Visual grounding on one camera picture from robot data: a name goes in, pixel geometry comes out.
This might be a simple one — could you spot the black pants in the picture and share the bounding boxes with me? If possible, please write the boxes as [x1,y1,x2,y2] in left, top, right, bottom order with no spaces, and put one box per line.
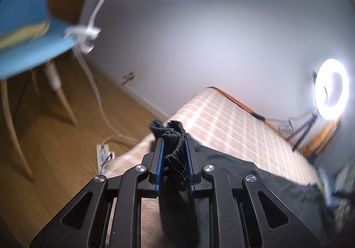
[148,119,337,248]

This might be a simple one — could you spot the white clip lamp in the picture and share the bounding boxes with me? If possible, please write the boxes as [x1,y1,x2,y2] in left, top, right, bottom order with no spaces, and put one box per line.
[65,0,201,55]

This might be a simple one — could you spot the black tripod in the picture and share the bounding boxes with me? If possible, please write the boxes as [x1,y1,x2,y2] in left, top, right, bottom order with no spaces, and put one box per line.
[291,114,320,152]

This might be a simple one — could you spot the orange patterned cloth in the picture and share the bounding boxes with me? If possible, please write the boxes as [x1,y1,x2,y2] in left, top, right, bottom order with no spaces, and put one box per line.
[302,118,343,160]

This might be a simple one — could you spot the white power strip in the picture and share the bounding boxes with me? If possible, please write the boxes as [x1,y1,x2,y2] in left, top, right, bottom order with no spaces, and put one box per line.
[96,142,115,174]

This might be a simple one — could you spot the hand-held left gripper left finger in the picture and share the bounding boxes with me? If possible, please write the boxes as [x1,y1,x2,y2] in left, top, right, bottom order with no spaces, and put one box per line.
[29,139,167,248]

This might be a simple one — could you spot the wall outlet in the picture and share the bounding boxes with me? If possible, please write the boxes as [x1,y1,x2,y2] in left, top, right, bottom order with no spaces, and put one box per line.
[122,71,136,86]

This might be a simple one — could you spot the yellow cloth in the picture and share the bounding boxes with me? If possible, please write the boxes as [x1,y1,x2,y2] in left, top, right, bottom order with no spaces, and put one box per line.
[0,21,51,49]

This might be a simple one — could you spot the blue chair with wooden legs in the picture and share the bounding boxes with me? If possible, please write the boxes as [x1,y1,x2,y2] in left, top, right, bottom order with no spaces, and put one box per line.
[0,0,81,182]

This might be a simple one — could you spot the white lamp cable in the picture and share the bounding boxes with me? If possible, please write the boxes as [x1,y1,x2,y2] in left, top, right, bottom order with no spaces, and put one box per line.
[73,48,140,146]

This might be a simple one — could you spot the blue folded towel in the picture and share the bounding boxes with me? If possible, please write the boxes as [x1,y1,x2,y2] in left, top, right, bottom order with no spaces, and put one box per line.
[318,168,338,207]

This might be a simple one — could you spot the bed with checked sheet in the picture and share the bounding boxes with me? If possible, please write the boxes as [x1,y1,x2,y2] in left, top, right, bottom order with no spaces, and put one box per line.
[105,87,320,248]

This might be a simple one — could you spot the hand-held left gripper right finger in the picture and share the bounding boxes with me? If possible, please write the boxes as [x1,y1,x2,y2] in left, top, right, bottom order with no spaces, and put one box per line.
[185,139,327,248]

